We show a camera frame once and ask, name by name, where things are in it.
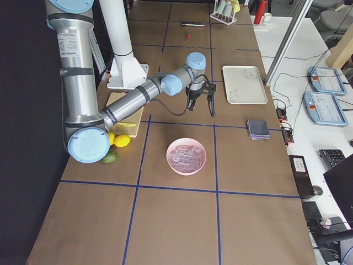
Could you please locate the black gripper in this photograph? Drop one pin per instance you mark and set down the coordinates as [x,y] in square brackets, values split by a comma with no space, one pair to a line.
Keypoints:
[193,95]

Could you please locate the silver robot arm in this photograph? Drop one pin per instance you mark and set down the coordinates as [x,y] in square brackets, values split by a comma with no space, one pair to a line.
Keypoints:
[86,126]

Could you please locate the pile of clear ice cubes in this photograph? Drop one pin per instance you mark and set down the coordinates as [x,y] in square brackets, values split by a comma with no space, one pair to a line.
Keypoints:
[186,158]

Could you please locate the white cup rack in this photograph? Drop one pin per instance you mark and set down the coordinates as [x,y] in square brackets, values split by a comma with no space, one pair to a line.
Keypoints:
[225,11]

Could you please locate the small white paper cup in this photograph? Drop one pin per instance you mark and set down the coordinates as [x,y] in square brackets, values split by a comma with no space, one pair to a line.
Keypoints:
[267,17]

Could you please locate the pink bowl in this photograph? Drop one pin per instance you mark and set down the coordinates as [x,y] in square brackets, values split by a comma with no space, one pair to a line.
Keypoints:
[185,141]

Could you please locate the cream bear tray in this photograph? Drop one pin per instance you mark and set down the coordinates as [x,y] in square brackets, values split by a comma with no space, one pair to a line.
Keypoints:
[244,85]

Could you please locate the wooden cutting board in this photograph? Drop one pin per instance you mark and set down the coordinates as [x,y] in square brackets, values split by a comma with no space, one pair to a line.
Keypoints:
[134,118]

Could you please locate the folded grey cloth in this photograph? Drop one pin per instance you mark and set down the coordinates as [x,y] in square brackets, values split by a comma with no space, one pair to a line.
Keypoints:
[258,129]

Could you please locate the yellow-green plastic knife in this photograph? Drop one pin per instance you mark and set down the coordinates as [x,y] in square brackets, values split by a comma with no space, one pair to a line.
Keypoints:
[126,124]

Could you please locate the metal muddler with black tip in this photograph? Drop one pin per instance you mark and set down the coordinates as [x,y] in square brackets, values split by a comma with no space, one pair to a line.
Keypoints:
[184,24]

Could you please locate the yellow lemon left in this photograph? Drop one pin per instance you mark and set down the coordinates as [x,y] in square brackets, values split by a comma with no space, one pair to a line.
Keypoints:
[111,137]

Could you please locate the green avocado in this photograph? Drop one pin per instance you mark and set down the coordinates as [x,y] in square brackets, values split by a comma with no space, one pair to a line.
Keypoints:
[110,157]

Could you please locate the orange power strip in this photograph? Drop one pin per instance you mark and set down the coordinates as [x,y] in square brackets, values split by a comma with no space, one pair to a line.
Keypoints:
[286,128]

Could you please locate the red bottle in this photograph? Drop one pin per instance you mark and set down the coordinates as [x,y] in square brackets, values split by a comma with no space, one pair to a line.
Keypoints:
[260,12]

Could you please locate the black box device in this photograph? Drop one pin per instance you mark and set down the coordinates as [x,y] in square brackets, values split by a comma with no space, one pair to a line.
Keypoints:
[301,176]

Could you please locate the teach pendant near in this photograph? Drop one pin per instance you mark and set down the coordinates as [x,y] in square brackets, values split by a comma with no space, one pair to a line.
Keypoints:
[324,109]

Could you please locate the teach pendant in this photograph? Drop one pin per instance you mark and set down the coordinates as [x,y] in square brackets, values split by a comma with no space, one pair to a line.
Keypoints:
[324,109]
[326,79]

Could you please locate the teach pendant far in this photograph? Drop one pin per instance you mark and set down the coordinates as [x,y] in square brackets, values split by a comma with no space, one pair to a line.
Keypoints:
[326,79]

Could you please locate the black keyboard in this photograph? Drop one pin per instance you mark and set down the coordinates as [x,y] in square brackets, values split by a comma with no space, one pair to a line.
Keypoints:
[331,157]

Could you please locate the computer mouse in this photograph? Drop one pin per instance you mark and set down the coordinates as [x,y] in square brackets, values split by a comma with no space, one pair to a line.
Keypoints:
[317,190]

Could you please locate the black laptop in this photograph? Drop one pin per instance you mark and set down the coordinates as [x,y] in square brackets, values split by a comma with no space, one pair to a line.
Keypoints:
[340,184]

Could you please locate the aluminium frame post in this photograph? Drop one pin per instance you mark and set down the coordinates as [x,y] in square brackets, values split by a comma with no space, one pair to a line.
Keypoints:
[298,17]

